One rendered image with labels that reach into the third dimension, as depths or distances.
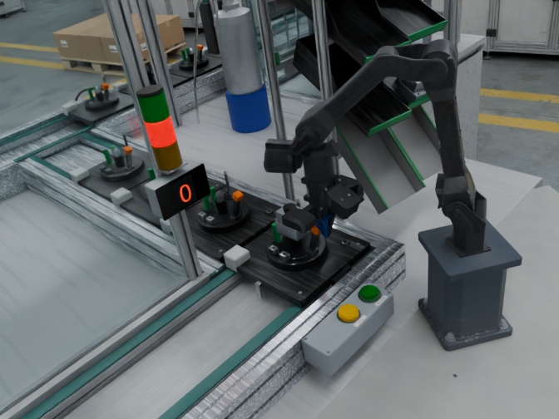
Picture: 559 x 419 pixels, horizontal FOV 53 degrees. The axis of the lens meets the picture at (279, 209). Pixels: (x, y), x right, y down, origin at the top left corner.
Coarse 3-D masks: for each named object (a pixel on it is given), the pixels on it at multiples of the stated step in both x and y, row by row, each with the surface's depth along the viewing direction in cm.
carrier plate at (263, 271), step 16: (256, 240) 133; (336, 240) 129; (352, 240) 128; (256, 256) 128; (336, 256) 124; (352, 256) 123; (240, 272) 126; (256, 272) 123; (272, 272) 123; (288, 272) 122; (304, 272) 121; (320, 272) 120; (336, 272) 120; (272, 288) 119; (288, 288) 117; (304, 288) 117; (320, 288) 117; (304, 304) 115
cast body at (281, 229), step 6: (288, 204) 122; (294, 204) 122; (282, 210) 122; (288, 210) 120; (276, 216) 122; (276, 222) 124; (282, 222) 122; (276, 228) 125; (282, 228) 123; (288, 228) 121; (288, 234) 123; (294, 234) 121; (300, 234) 122
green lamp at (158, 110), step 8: (152, 96) 99; (160, 96) 100; (144, 104) 100; (152, 104) 99; (160, 104) 100; (144, 112) 101; (152, 112) 100; (160, 112) 101; (168, 112) 102; (144, 120) 102; (152, 120) 101; (160, 120) 101
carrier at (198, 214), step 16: (224, 192) 155; (192, 208) 150; (208, 208) 144; (224, 208) 141; (240, 208) 143; (256, 208) 146; (272, 208) 144; (192, 224) 143; (208, 224) 138; (224, 224) 137; (240, 224) 139; (256, 224) 139; (208, 240) 136; (224, 240) 135; (240, 240) 134
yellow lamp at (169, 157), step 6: (174, 144) 105; (156, 150) 105; (162, 150) 104; (168, 150) 105; (174, 150) 105; (156, 156) 106; (162, 156) 105; (168, 156) 105; (174, 156) 106; (180, 156) 107; (156, 162) 107; (162, 162) 106; (168, 162) 106; (174, 162) 106; (180, 162) 108; (162, 168) 107; (168, 168) 106; (174, 168) 107
